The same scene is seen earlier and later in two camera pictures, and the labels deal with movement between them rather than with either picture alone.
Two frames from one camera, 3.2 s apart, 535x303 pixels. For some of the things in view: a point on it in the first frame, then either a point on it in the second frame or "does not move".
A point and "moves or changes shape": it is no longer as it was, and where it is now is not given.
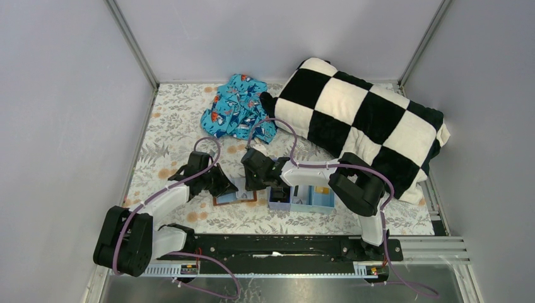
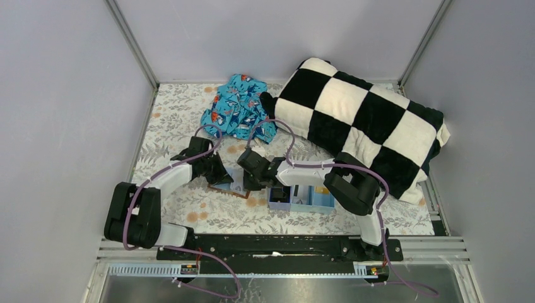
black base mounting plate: (282, 254) does not move
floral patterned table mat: (187, 175) does not move
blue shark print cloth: (237, 112) does not move
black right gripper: (254, 172) does not move
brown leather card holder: (235, 197) moves or changes shape
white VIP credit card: (245, 195) → (236, 173)
